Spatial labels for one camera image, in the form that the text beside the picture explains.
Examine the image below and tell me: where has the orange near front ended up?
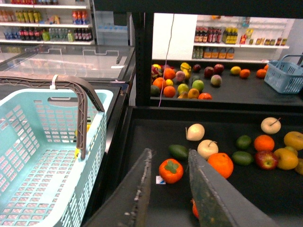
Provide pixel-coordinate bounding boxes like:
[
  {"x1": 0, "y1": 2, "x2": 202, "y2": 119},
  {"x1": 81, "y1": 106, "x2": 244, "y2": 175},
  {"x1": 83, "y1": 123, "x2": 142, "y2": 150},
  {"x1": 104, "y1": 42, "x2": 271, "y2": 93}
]
[{"x1": 254, "y1": 135, "x2": 275, "y2": 152}]

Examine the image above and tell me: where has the small blue background basket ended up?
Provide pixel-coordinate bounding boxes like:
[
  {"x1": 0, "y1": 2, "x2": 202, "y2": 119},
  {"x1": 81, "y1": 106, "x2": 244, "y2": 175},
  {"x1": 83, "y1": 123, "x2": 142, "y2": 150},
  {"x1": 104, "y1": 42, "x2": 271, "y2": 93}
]
[{"x1": 264, "y1": 54, "x2": 303, "y2": 94}]

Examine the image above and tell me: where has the glass freezer chest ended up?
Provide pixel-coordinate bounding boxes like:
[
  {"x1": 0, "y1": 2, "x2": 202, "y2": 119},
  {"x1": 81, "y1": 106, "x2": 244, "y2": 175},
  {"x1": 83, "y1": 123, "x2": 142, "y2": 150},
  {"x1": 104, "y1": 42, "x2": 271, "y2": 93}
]
[{"x1": 0, "y1": 44, "x2": 135, "y2": 83}]

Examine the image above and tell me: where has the black metal shelf rack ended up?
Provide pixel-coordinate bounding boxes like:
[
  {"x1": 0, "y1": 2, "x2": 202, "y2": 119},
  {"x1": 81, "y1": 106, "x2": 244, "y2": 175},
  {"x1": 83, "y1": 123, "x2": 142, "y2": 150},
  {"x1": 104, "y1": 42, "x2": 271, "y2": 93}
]
[{"x1": 97, "y1": 0, "x2": 303, "y2": 227}]

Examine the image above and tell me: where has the red striped apple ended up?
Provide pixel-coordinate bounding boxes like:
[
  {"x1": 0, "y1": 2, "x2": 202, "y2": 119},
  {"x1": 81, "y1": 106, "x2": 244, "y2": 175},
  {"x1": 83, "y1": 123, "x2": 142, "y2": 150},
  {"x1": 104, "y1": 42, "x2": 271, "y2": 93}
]
[{"x1": 255, "y1": 151, "x2": 278, "y2": 170}]

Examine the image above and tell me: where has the dark green avocado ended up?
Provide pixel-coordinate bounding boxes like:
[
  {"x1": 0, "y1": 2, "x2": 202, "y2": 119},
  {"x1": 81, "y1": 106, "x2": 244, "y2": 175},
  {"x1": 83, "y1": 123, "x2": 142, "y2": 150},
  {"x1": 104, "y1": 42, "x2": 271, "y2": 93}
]
[{"x1": 169, "y1": 144, "x2": 189, "y2": 160}]

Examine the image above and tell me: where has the orange persimmon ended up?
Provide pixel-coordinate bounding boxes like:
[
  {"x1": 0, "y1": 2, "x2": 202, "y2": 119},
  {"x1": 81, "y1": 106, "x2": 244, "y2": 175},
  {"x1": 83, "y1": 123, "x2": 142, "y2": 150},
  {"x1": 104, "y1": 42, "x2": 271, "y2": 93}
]
[{"x1": 159, "y1": 158, "x2": 184, "y2": 184}]

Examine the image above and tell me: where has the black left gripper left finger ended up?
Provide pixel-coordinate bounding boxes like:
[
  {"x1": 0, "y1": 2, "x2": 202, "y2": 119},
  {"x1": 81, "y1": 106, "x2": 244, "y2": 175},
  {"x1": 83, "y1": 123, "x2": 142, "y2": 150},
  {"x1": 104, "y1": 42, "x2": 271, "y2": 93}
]
[{"x1": 84, "y1": 148, "x2": 152, "y2": 227}]

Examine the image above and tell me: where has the green lime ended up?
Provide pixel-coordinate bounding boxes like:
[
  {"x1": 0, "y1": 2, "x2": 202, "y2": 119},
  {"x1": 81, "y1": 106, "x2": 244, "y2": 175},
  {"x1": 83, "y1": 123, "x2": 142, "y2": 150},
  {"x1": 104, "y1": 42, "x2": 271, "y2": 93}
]
[{"x1": 235, "y1": 135, "x2": 252, "y2": 150}]

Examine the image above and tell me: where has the pale white pear left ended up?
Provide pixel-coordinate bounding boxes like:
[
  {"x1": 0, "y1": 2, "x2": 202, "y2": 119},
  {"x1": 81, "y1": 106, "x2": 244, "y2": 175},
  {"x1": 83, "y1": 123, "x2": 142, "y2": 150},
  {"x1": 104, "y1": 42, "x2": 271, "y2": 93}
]
[{"x1": 185, "y1": 123, "x2": 205, "y2": 141}]

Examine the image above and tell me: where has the white background store shelf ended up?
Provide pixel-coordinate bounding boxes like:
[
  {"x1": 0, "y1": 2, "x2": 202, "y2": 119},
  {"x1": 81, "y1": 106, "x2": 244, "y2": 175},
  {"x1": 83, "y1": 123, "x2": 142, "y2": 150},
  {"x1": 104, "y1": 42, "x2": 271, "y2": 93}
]
[{"x1": 192, "y1": 15, "x2": 294, "y2": 62}]

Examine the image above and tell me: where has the yellow orange fruit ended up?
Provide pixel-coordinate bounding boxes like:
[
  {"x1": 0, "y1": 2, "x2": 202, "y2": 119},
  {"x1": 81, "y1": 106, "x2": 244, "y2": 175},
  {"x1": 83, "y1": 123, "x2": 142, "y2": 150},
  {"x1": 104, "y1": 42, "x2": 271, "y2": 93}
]
[{"x1": 274, "y1": 148, "x2": 299, "y2": 170}]

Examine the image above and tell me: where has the large light blue basket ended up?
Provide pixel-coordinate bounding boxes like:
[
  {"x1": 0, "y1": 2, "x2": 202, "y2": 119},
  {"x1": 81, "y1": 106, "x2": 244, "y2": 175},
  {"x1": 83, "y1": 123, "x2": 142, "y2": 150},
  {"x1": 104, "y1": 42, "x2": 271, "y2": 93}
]
[{"x1": 0, "y1": 89, "x2": 107, "y2": 227}]

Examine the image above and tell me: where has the grey basket handle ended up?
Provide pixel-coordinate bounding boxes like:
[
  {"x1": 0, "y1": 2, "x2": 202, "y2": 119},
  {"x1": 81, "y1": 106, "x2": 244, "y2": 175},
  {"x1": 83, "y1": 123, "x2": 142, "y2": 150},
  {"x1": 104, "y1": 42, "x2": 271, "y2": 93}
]
[{"x1": 0, "y1": 71, "x2": 105, "y2": 160}]

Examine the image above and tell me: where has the yellow apple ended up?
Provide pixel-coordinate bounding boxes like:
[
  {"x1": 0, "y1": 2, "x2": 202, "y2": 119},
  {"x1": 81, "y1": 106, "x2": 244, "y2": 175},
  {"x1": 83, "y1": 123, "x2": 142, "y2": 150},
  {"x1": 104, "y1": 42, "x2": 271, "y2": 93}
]
[{"x1": 284, "y1": 131, "x2": 303, "y2": 150}]

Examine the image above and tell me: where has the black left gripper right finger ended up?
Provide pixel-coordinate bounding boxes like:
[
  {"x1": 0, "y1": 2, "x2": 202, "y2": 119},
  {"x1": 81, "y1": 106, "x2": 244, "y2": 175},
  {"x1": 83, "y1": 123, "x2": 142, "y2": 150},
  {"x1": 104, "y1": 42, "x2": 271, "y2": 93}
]
[{"x1": 188, "y1": 149, "x2": 278, "y2": 227}]

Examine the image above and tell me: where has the large orange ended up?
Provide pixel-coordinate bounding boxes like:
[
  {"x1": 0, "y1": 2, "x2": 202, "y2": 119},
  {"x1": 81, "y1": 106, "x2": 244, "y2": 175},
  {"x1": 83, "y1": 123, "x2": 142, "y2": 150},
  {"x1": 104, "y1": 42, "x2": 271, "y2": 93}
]
[{"x1": 207, "y1": 153, "x2": 234, "y2": 179}]

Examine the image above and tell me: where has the yellow lemon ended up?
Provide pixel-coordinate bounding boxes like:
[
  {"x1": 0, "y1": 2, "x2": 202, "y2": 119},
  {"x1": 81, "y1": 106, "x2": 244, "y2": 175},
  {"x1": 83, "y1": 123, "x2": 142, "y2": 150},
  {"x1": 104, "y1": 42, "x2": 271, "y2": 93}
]
[{"x1": 74, "y1": 120, "x2": 91, "y2": 159}]

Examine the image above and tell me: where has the white pear with stem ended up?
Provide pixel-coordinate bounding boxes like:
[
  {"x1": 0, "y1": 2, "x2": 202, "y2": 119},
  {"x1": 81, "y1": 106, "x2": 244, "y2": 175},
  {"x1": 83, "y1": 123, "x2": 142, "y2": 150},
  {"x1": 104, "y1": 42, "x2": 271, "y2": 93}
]
[{"x1": 260, "y1": 117, "x2": 281, "y2": 135}]

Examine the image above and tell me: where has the left drinks shelf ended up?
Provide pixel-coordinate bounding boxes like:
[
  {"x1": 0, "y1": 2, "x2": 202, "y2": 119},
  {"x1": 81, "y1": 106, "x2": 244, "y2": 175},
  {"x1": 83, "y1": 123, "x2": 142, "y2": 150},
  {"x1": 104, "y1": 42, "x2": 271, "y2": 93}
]
[{"x1": 0, "y1": 0, "x2": 96, "y2": 45}]

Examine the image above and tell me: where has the orange mango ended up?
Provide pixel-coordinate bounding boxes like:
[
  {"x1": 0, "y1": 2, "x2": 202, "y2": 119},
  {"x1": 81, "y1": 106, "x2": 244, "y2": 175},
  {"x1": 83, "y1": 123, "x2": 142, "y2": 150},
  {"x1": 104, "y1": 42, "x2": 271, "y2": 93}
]
[{"x1": 191, "y1": 199, "x2": 199, "y2": 219}]

